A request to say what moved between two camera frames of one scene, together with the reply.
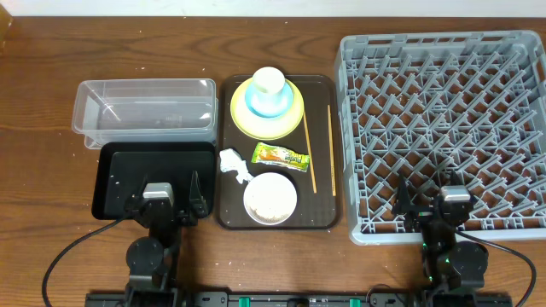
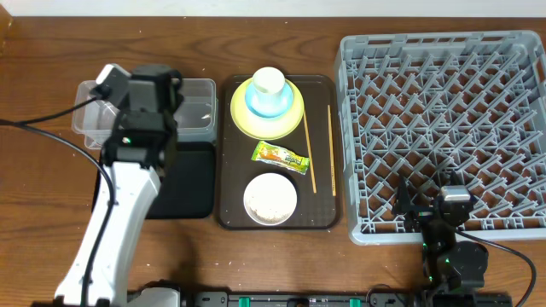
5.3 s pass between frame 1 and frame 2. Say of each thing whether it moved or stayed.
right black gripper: stayed
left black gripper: moved
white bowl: stayed
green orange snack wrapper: stayed
